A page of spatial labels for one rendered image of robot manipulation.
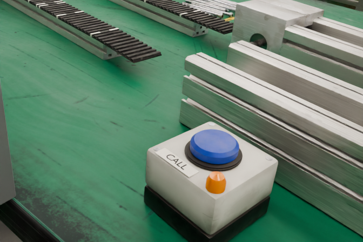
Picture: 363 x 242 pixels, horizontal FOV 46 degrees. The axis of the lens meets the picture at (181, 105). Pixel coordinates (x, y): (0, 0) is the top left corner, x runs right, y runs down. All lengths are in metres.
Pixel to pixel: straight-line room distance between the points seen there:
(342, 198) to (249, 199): 0.09
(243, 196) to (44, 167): 0.20
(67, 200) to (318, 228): 0.22
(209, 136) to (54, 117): 0.22
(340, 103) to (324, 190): 0.09
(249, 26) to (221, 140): 0.32
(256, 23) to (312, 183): 0.30
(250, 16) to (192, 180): 0.36
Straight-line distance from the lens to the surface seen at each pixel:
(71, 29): 0.73
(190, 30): 0.78
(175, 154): 0.35
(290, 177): 0.43
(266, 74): 0.49
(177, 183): 0.34
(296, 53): 0.61
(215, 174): 0.32
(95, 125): 0.50
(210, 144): 0.34
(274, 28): 0.62
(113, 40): 0.64
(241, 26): 0.66
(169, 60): 0.67
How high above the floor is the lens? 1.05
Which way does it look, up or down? 29 degrees down
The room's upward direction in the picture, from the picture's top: 5 degrees clockwise
